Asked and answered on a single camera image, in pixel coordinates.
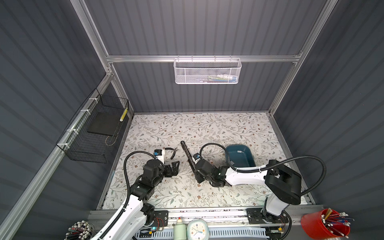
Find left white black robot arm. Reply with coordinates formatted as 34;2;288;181
92;151;180;240

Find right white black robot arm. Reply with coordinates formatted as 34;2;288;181
189;143;327;223

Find black pliers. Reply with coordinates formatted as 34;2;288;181
165;147;178;160

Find teal plastic tray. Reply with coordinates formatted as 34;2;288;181
226;145;256;168

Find pale green glue bottle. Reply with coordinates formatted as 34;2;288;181
173;217;187;240

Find mint analog clock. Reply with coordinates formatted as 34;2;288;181
187;219;210;240

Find yellow marker in basket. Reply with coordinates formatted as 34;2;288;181
120;108;128;122

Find black notebook in basket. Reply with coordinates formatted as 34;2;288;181
87;112;122;137

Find clear cup of pens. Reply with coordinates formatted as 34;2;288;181
65;220;95;240

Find red pencil cup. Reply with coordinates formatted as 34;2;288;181
301;208;354;240

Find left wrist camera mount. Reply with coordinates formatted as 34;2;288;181
154;149;165;164

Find black wire basket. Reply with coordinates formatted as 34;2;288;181
57;91;130;164

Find white wire mesh basket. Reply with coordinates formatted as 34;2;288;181
173;57;242;85

